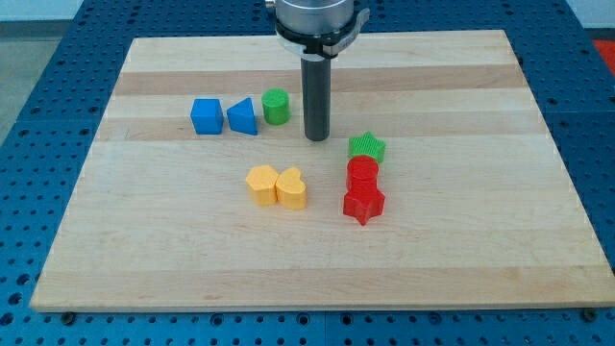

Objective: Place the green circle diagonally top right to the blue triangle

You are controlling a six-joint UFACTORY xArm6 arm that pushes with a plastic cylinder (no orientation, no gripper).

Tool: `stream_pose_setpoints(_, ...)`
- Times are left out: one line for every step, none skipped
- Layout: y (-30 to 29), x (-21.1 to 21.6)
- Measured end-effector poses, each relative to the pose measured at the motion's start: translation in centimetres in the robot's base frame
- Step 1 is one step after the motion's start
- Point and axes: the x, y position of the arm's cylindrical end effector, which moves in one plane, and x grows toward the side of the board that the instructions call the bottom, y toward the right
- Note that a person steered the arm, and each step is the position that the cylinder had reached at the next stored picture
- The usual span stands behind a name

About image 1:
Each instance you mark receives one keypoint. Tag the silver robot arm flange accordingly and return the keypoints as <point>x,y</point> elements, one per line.
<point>317,30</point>

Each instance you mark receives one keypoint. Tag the blue triangle block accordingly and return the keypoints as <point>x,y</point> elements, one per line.
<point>242,117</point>

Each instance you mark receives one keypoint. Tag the yellow heart block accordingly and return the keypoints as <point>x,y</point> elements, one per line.
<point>291,190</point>

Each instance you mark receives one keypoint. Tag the yellow hexagon block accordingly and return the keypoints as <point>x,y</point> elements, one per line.
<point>261,181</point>

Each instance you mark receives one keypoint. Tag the red cylinder block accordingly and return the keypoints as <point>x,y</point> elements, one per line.
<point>362,173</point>

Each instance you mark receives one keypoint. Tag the red star block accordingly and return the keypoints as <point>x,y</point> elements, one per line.
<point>363,203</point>

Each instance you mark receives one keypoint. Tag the green star block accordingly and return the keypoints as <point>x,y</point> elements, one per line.
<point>366,145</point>

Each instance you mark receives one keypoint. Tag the green cylinder block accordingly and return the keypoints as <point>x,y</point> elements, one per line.
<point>275,103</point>

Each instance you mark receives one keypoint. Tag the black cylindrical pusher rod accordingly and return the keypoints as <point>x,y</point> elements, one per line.
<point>316,88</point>

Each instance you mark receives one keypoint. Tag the blue cube block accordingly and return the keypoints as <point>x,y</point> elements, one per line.
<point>207,117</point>

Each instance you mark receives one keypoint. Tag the light wooden board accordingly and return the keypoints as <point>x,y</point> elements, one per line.
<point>479,213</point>

